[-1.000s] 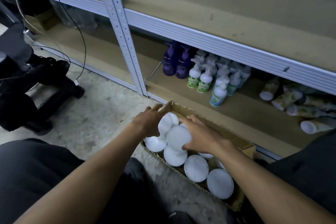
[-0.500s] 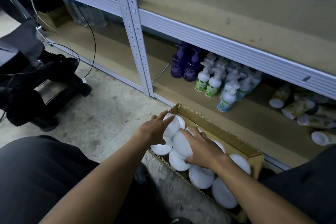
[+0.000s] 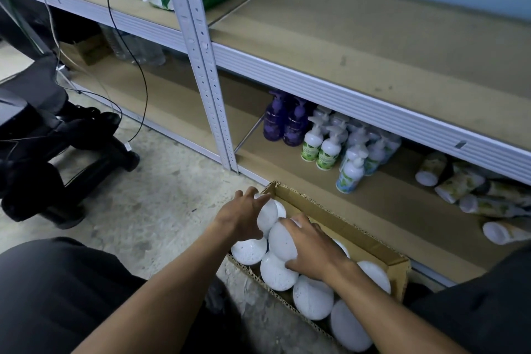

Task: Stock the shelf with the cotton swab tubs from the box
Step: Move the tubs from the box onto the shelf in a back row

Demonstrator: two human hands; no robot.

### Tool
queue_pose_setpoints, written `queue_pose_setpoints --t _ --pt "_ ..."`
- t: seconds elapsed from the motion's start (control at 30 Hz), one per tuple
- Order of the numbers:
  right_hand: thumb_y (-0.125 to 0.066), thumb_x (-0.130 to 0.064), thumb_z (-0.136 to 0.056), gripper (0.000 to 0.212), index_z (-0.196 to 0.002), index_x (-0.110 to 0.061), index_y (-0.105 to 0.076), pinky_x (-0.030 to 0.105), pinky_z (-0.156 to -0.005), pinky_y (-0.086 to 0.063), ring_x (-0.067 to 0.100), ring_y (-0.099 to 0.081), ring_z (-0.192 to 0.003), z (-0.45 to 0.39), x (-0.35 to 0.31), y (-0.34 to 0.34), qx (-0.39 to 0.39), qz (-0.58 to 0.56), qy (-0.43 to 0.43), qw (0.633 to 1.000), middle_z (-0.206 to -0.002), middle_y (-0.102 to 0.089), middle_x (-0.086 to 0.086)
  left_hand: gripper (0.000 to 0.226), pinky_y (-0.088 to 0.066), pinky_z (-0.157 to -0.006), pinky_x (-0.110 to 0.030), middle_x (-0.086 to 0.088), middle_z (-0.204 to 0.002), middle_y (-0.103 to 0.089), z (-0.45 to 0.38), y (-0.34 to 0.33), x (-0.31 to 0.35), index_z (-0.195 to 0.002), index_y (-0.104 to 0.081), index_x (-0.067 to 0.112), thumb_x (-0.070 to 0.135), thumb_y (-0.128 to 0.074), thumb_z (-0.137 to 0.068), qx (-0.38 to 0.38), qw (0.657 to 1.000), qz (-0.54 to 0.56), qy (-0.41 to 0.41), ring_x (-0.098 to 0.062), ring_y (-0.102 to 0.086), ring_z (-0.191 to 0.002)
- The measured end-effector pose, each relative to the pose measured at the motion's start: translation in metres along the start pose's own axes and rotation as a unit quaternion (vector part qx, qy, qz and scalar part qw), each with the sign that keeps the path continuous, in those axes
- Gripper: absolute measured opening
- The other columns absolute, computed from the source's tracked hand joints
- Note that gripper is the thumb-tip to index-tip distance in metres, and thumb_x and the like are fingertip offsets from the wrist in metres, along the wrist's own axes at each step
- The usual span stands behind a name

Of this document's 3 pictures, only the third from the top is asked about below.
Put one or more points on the person's left hand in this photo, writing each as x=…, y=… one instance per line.
x=236, y=217

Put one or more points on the person's right hand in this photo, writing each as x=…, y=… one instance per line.
x=317, y=252

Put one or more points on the person's left thumb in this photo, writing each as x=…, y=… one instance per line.
x=254, y=233

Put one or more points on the person's right thumb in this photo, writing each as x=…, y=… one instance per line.
x=295, y=264

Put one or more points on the white lotion bottle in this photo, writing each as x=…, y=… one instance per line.
x=269, y=214
x=281, y=244

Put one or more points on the person's right forearm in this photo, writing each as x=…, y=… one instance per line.
x=385, y=316

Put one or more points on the person's left forearm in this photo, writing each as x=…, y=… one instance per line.
x=166, y=299

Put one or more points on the batch of white round bottles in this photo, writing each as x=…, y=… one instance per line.
x=313, y=297

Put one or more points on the brown cardboard carton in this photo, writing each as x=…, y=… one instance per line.
x=373, y=250

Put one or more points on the purple pump bottle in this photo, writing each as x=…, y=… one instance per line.
x=273, y=119
x=295, y=125

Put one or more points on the group of white pump bottles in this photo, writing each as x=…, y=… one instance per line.
x=350, y=158

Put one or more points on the grey metal shelving rack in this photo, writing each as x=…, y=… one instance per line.
x=124, y=21
x=332, y=88

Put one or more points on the leaf print lying bottle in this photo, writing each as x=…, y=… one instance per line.
x=504, y=232
x=489, y=206
x=430, y=169
x=456, y=187
x=508, y=191

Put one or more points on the person's right leg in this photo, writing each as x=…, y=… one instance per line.
x=485, y=308

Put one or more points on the person's leg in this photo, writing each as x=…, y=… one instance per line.
x=485, y=308
x=58, y=299

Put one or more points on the person's left leg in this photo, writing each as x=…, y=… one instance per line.
x=58, y=299

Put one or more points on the clear plastic water bottle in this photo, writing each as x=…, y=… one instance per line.
x=120, y=43
x=151, y=53

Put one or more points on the black office chair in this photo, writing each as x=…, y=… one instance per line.
x=45, y=134

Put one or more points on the small brown cardboard box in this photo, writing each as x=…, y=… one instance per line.
x=91, y=50

